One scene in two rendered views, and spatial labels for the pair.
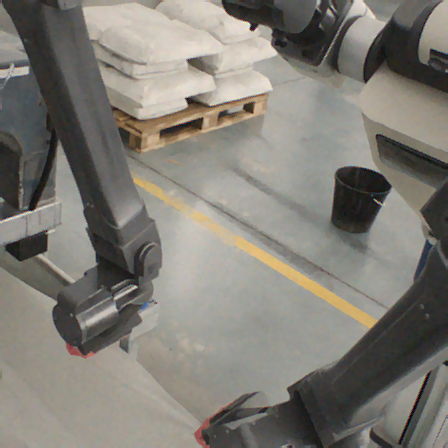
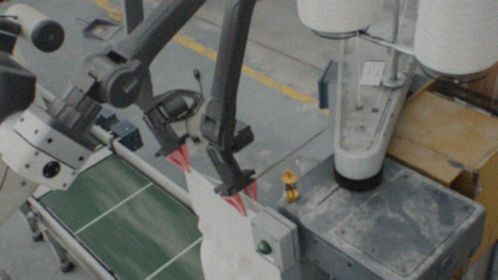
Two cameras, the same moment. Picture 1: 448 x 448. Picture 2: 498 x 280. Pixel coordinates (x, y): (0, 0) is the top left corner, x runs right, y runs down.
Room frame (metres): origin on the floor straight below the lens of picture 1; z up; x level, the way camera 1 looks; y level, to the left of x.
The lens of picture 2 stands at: (1.80, 0.50, 2.10)
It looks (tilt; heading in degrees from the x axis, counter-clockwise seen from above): 39 degrees down; 196
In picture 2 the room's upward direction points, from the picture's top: 9 degrees counter-clockwise
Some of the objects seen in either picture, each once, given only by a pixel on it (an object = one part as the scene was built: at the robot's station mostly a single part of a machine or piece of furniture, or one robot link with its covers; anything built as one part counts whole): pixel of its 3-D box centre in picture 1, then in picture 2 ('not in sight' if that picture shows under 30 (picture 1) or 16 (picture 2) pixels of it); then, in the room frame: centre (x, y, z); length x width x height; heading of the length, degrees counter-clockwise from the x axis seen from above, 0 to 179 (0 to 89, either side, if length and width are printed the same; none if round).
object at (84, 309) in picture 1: (105, 285); (228, 133); (0.67, 0.13, 1.19); 0.11 x 0.09 x 0.12; 146
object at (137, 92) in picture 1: (157, 80); not in sight; (3.83, 0.54, 0.32); 0.66 x 0.43 x 0.15; 145
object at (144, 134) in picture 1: (164, 99); not in sight; (4.20, 0.53, 0.07); 1.20 x 0.82 x 0.14; 145
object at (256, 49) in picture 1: (225, 48); not in sight; (4.33, 0.19, 0.44); 0.68 x 0.44 x 0.15; 143
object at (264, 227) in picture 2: not in sight; (275, 238); (1.09, 0.32, 1.28); 0.08 x 0.05 x 0.09; 53
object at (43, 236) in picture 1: (33, 237); not in sight; (1.04, 0.35, 0.98); 0.09 x 0.05 x 0.05; 143
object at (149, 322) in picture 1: (132, 312); not in sight; (1.09, 0.15, 0.81); 0.08 x 0.08 x 0.06; 53
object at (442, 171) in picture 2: not in sight; (403, 181); (0.89, 0.55, 1.26); 0.22 x 0.05 x 0.16; 53
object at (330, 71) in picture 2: not in sight; (337, 90); (0.56, 0.40, 1.25); 0.10 x 0.08 x 0.12; 168
